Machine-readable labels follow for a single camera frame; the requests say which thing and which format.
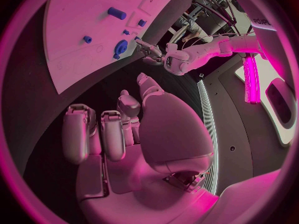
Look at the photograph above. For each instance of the small blue peg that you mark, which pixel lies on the small blue peg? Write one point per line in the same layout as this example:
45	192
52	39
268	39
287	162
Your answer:
87	39
116	56
136	38

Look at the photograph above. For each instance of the blue plug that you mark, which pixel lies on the blue plug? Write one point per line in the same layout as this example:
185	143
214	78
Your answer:
126	32
142	22

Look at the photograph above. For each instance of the blue gear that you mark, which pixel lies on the blue gear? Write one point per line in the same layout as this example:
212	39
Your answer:
121	46

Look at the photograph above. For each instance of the white task board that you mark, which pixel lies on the white task board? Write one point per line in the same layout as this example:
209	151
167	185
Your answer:
77	22

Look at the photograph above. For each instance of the person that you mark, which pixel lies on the person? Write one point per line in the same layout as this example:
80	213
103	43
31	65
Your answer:
192	27

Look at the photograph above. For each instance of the glowing light bar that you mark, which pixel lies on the glowing light bar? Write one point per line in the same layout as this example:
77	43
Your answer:
251	80

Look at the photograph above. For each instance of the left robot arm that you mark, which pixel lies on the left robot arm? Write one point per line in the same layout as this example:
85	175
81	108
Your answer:
205	50

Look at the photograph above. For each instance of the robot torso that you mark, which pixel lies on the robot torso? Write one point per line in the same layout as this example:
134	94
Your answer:
233	115

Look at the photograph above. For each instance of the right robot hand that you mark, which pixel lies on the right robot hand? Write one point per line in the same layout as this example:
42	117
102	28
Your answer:
168	130

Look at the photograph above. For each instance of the blue short cylinder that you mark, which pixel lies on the blue short cylinder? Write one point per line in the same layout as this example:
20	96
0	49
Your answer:
116	13

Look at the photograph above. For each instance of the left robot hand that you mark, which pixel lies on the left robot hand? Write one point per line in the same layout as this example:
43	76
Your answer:
150	51

